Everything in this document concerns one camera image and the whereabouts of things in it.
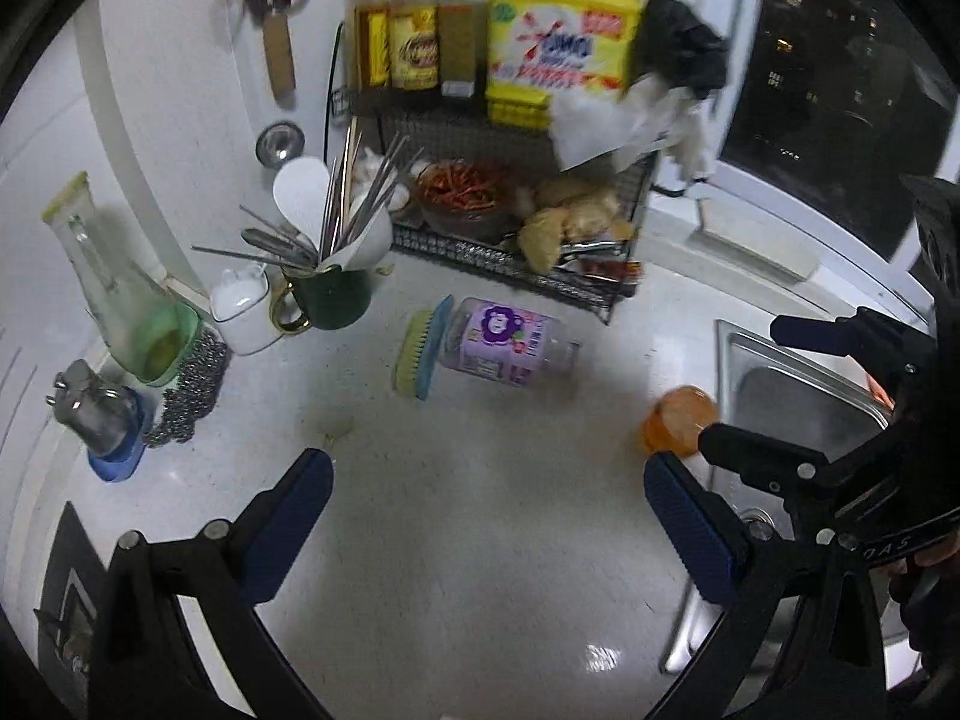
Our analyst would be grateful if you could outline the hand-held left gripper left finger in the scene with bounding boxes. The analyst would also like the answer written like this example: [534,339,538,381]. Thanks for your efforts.
[86,448,336,720]

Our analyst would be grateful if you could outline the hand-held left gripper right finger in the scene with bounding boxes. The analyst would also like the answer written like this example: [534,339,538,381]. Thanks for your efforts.
[643,450,922,720]

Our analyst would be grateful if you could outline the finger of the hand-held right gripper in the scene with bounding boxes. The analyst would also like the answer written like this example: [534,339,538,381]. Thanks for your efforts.
[697,422,932,554]
[771,306,938,406]

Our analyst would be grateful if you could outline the orange plastic cup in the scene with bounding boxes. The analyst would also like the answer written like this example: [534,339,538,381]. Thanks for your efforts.
[639,384,719,455]

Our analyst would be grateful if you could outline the person's right hand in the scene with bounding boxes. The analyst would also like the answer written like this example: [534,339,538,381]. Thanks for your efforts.
[889,532,960,601]

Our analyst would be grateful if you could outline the stainless steel sink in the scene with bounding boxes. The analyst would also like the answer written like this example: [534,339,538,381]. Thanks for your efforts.
[660,319,901,676]

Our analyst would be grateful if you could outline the steel mesh scrubber mat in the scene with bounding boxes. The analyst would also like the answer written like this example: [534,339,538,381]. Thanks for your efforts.
[142,334,230,447]

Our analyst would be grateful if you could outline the blue plastic tray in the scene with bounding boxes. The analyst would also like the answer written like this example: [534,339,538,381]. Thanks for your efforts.
[86,390,155,482]

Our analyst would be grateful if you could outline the white lidded ceramic container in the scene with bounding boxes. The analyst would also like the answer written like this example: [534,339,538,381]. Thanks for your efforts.
[208,266,286,356]

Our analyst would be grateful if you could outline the green plastic dish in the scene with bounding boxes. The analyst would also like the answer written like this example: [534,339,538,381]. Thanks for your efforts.
[131,304,202,389]

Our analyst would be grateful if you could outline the blue scrub brush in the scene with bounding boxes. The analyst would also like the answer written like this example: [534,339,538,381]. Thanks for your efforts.
[394,294,455,401]

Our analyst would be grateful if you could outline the green enamel mug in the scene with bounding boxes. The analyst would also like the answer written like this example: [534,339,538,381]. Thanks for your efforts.
[270,262,374,332]

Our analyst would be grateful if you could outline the stainless steel teapot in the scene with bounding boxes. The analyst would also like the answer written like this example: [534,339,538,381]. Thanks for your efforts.
[46,360,143,458]

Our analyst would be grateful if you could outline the black glass gas stove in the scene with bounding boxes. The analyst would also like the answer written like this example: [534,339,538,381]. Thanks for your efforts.
[37,502,113,691]

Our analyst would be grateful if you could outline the seasoning sachets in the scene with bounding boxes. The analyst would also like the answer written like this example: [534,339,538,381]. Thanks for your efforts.
[559,236,642,286]

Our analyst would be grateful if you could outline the purple label plastic jar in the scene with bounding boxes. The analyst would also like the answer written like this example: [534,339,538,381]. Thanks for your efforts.
[439,298,582,391]

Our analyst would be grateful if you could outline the bundle of metal spoons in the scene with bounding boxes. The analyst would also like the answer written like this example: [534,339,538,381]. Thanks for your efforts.
[191,202,320,271]

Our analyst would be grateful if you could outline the dark window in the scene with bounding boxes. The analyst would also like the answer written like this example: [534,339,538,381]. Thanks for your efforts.
[712,0,960,271]

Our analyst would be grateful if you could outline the glass carafe with green lid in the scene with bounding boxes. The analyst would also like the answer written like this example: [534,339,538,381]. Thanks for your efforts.
[41,172,185,380]

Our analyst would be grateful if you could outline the white ceramic ladle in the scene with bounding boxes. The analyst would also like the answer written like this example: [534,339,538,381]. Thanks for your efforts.
[322,191,395,271]

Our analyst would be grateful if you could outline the ginger root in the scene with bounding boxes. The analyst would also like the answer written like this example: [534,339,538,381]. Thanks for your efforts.
[517,180,635,271]

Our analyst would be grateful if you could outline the white plastic bag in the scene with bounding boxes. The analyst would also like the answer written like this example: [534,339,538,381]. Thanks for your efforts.
[547,75,717,181]

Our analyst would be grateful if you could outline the white rice paddle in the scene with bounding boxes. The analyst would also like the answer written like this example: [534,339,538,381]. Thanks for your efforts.
[271,156,331,237]

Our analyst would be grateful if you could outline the bundle of metal chopsticks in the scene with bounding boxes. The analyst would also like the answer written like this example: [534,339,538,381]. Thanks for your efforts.
[319,131,425,263]

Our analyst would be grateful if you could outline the wooden chopsticks pair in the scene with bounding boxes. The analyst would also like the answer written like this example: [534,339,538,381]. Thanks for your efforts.
[339,120,362,241]

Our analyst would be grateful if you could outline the black plastic bag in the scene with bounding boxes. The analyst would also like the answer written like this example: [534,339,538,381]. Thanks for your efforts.
[634,0,730,102]

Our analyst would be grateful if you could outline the garlic bulbs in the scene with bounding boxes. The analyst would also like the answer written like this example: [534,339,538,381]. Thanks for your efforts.
[352,150,413,211]

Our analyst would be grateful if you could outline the bowl of dried red chillies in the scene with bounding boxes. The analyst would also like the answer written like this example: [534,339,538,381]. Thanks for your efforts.
[412,159,511,237]

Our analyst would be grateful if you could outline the yellow detergent bottle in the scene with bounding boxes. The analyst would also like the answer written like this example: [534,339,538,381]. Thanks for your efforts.
[485,0,650,128]

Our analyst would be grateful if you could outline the dark plain label sauce bottle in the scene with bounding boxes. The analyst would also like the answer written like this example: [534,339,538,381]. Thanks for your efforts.
[437,0,490,100]

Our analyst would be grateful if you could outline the yellow red label sauce bottle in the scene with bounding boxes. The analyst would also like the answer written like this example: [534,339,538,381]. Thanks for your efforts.
[346,0,392,91]

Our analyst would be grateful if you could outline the brown label sauce bottle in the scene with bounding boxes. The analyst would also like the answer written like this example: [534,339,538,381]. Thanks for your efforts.
[388,0,441,92]

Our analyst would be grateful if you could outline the black wire rack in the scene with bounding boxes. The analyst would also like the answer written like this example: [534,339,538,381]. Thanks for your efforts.
[330,86,668,323]

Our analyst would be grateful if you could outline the black cable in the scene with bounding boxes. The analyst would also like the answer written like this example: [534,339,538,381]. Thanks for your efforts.
[325,21,350,158]

